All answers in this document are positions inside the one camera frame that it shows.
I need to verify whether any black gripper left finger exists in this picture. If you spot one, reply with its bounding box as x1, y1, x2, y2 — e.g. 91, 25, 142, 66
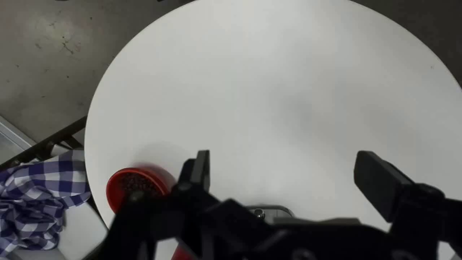
172, 150, 211, 202

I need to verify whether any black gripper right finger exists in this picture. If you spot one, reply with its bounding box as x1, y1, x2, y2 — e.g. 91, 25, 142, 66
354, 150, 444, 222

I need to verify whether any silver toaster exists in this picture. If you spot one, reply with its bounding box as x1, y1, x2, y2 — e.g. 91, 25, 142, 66
249, 205, 295, 223

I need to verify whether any red bowl with dark contents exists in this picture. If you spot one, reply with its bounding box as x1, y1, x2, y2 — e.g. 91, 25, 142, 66
106, 166, 177, 213

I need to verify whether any blue white checkered cloth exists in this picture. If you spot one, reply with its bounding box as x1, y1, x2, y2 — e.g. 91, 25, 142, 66
0, 150, 91, 258

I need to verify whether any black metal chair frame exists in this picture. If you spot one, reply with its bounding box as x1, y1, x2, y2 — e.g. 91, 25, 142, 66
0, 116, 87, 170

